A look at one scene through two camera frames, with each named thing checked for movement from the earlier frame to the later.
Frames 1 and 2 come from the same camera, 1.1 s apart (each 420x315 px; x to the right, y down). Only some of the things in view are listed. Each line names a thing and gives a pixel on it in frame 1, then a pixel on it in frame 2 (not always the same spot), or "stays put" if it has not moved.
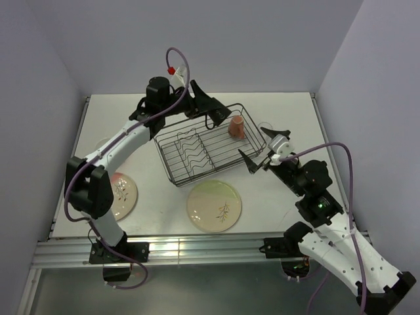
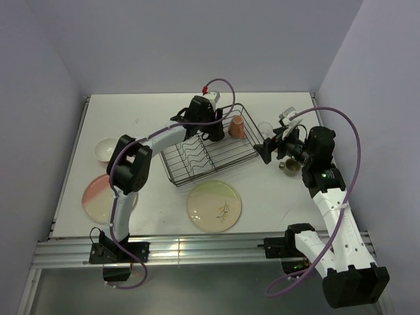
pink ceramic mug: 236,128 stays put
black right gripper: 252,166 -> 269,145
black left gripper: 203,103 -> 212,113
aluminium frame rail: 75,251 stays put
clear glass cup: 266,125 stays put
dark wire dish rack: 188,149 stays put
